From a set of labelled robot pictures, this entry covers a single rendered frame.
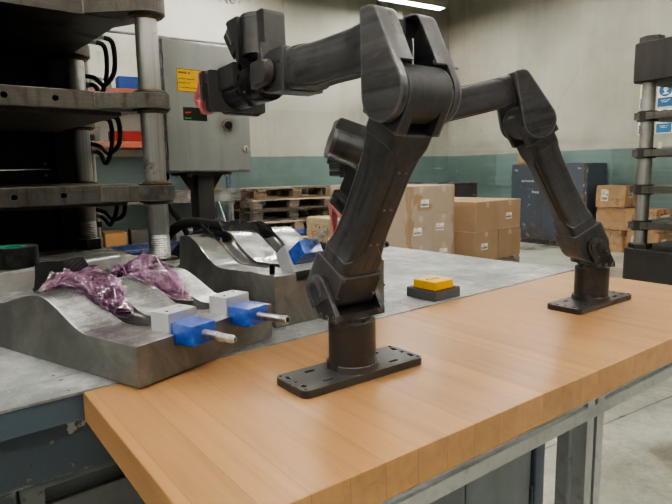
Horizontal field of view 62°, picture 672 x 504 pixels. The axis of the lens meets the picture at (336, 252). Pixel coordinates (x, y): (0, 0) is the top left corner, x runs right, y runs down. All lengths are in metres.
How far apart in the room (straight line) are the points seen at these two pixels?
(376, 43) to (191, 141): 1.27
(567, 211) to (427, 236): 4.04
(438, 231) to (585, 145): 3.82
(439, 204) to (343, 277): 4.54
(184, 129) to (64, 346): 1.08
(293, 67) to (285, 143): 7.75
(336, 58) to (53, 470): 0.64
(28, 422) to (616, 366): 0.76
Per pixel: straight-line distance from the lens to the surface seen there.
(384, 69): 0.61
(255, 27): 0.89
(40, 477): 0.87
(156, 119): 1.66
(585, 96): 8.65
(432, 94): 0.62
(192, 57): 1.88
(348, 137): 0.96
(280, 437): 0.60
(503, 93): 1.06
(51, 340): 0.90
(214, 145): 1.87
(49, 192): 1.64
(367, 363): 0.73
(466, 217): 5.74
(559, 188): 1.12
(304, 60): 0.76
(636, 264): 5.15
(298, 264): 0.99
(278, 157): 8.46
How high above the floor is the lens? 1.06
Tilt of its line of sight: 8 degrees down
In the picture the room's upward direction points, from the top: 1 degrees counter-clockwise
